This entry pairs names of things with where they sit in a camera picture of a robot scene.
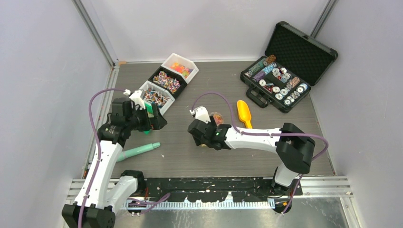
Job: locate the aluminium frame rail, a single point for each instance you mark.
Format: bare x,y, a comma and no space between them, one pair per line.
94,31

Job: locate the white bin with wrapped candies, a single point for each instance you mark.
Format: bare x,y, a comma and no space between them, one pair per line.
158,95

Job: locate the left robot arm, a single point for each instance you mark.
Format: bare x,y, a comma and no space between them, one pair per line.
96,206

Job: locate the green bin with candies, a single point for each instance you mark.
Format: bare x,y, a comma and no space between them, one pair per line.
149,108

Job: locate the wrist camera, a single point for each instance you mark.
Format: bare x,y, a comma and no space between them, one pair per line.
200,113
137,98

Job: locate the white bin with gummy candies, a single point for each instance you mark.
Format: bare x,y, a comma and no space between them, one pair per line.
182,66

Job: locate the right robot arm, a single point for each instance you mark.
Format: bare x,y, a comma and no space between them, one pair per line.
294,147

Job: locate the orange plastic scoop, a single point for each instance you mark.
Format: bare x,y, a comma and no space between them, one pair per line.
244,114

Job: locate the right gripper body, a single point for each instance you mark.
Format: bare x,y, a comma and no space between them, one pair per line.
199,142

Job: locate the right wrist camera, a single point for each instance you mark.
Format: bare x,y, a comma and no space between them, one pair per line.
200,113

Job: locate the clear plastic jar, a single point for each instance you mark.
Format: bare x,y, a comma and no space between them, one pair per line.
217,117

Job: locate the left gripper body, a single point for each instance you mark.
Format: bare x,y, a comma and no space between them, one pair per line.
139,120

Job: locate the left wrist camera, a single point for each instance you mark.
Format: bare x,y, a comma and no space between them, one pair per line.
137,98

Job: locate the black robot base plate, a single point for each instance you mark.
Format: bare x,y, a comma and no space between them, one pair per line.
213,189

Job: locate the black poker chip case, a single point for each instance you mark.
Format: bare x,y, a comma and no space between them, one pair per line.
292,64

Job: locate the black bin with lollipops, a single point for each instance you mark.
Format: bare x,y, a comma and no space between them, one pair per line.
168,80

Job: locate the mint green pen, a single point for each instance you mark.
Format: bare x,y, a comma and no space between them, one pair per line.
138,150

